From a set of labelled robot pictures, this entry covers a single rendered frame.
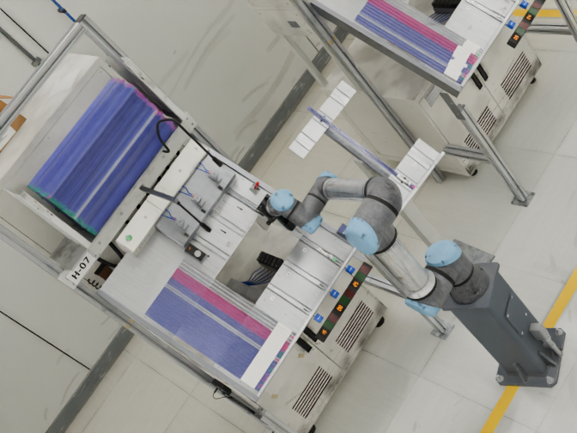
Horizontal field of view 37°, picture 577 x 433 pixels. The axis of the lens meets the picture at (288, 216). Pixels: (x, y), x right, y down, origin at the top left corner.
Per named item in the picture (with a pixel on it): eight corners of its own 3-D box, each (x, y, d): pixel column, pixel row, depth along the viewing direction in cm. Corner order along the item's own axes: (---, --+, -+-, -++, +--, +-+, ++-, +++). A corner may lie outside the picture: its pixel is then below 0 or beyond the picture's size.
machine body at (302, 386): (394, 314, 390) (320, 240, 353) (311, 447, 374) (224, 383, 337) (306, 278, 440) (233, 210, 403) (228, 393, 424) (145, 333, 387)
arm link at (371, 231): (461, 289, 291) (387, 198, 256) (440, 326, 287) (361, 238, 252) (433, 279, 300) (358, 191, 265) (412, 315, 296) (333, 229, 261)
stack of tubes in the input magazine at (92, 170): (178, 126, 317) (128, 78, 301) (94, 236, 305) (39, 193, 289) (160, 122, 327) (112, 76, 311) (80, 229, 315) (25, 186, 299)
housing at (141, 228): (211, 160, 337) (209, 148, 324) (137, 260, 326) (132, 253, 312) (195, 149, 338) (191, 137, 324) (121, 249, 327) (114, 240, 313)
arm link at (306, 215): (331, 207, 295) (305, 189, 294) (314, 234, 292) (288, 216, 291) (325, 211, 302) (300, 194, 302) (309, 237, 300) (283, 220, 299)
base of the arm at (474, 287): (493, 265, 301) (480, 251, 296) (484, 303, 294) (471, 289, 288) (454, 268, 311) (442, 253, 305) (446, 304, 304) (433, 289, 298)
